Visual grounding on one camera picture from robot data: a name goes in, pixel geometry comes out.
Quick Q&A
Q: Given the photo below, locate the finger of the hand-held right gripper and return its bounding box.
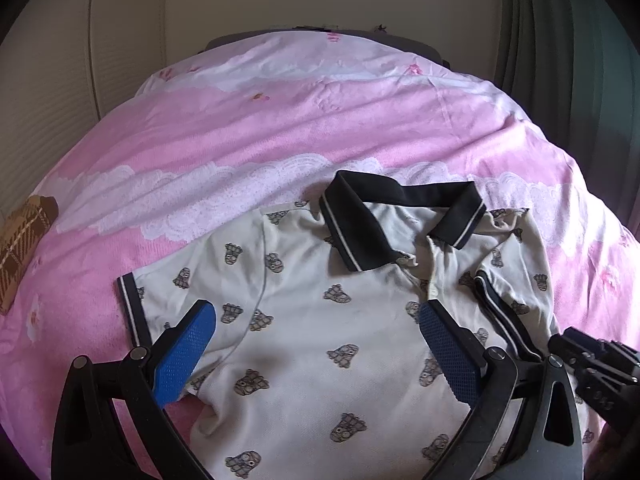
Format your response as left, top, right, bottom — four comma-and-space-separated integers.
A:
547, 327, 640, 427

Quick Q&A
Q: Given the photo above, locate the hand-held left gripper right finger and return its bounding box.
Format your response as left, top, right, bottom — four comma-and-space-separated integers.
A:
417, 299, 586, 480

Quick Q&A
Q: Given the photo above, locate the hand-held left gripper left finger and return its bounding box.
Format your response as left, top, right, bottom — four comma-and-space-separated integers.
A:
51, 299, 218, 480

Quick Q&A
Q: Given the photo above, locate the white printed polo shirt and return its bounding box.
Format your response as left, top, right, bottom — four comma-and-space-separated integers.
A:
117, 170, 601, 480

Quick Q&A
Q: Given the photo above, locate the brown woven mat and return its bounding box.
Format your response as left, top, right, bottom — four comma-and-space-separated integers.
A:
0, 196, 60, 313

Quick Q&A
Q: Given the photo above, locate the pink floral bed sheet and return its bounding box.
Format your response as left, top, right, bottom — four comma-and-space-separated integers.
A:
0, 30, 640, 480

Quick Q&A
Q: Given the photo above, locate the beige wardrobe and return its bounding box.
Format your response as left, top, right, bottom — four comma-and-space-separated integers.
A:
0, 0, 171, 221

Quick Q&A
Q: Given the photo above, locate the grey curtain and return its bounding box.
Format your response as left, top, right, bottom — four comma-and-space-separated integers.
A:
495, 0, 640, 241

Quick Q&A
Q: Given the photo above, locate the dark bed headboard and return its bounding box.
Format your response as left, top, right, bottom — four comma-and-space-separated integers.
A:
202, 25, 451, 70

